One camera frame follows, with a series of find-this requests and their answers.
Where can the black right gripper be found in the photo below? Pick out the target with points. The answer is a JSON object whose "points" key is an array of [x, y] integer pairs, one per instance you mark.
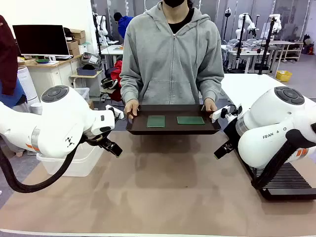
{"points": [[233, 145]]}

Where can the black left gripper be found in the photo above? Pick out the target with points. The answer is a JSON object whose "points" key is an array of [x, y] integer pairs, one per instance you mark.
{"points": [[97, 140]]}

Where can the green PCB board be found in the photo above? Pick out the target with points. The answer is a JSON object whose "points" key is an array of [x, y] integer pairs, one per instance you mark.
{"points": [[190, 120], [155, 121]]}

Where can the dark brown plastic tray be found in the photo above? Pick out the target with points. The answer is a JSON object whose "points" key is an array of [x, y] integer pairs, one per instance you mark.
{"points": [[172, 129]]}

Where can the small white robot arm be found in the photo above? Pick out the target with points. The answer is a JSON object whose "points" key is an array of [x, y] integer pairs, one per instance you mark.
{"points": [[276, 23], [243, 24], [102, 24]]}

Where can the person's right forearm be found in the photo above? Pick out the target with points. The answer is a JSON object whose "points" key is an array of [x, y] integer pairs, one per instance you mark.
{"points": [[129, 86]]}

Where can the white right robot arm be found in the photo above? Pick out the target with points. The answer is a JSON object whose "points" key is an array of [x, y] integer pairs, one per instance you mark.
{"points": [[271, 116]]}

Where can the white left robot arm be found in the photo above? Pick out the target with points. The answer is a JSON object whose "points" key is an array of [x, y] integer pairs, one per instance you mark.
{"points": [[61, 118]]}

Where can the person's left forearm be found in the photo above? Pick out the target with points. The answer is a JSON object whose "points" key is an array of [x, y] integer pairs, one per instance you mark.
{"points": [[212, 86]]}

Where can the person's right hand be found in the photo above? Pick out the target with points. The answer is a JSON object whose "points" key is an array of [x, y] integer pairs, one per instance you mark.
{"points": [[129, 108]]}

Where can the person's left hand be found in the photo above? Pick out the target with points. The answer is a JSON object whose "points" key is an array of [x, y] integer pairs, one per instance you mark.
{"points": [[210, 105]]}

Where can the clear plastic box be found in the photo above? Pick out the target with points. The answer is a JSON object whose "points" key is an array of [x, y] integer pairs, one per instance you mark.
{"points": [[81, 165]]}

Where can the large brown cardboard box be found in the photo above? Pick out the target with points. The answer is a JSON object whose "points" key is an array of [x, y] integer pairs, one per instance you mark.
{"points": [[91, 105]]}

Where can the clear lidded storage bin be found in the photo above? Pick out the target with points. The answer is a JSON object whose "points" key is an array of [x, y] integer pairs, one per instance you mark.
{"points": [[82, 93]]}

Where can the black and white shoes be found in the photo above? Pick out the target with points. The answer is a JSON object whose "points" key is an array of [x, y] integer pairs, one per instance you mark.
{"points": [[108, 84]]}

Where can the black slotted PCB rack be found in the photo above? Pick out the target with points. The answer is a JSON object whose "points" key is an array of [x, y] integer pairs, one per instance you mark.
{"points": [[288, 177]]}

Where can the red cloth on chair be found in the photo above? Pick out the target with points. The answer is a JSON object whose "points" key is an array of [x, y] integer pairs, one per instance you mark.
{"points": [[116, 72]]}

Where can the small wooden side table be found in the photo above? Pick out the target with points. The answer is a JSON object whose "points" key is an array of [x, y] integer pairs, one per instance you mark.
{"points": [[86, 77]]}

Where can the dark blue tray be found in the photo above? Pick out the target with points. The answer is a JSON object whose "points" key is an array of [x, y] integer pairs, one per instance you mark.
{"points": [[86, 71]]}

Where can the white round device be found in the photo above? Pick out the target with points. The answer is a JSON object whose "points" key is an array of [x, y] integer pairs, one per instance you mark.
{"points": [[36, 108]]}

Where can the black bin with white label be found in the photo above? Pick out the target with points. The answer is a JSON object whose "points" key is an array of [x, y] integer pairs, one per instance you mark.
{"points": [[91, 58]]}

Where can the yellow plastic bin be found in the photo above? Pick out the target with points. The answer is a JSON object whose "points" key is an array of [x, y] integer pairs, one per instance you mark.
{"points": [[284, 76]]}

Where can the white cabinet with wood top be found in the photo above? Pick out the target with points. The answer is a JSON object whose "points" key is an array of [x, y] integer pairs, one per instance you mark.
{"points": [[49, 76]]}

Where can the white work table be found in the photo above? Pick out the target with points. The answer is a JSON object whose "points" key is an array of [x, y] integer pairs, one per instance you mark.
{"points": [[112, 50]]}

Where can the white table with clutter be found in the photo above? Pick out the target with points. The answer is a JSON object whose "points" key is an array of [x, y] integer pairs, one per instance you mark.
{"points": [[247, 53]]}

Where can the small white box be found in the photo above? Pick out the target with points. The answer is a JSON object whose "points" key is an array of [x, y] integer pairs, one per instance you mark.
{"points": [[85, 48]]}

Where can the person in gray hoodie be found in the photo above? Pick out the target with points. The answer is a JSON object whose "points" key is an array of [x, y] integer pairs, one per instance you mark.
{"points": [[170, 56]]}

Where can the white perforated air purifier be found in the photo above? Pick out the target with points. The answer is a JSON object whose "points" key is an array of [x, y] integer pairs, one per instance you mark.
{"points": [[26, 84]]}

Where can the green bowl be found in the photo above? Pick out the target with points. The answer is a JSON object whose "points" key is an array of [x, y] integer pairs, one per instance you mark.
{"points": [[42, 61]]}

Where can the black tripod stand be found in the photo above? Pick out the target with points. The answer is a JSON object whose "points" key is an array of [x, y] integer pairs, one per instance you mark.
{"points": [[240, 37], [267, 44]]}

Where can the wooden shelf unit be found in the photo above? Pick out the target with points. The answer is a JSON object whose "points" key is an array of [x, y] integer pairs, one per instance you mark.
{"points": [[293, 49]]}

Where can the person in blue jacket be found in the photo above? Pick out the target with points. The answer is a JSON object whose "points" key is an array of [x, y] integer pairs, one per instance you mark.
{"points": [[123, 24]]}

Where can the black computer monitor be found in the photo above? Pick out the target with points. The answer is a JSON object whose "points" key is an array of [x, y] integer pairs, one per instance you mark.
{"points": [[40, 39]]}

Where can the person in dark red top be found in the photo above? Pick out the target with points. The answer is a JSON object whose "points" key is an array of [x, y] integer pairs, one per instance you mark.
{"points": [[7, 56]]}

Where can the black face mask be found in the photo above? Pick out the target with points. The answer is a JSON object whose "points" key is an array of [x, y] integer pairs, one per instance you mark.
{"points": [[172, 2]]}

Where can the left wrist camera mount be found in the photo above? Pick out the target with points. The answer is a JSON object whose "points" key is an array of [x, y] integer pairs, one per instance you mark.
{"points": [[116, 113]]}

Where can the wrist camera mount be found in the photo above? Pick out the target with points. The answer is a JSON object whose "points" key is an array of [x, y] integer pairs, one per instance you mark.
{"points": [[219, 113], [116, 113]]}

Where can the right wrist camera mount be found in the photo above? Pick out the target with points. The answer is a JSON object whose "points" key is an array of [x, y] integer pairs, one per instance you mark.
{"points": [[219, 113]]}

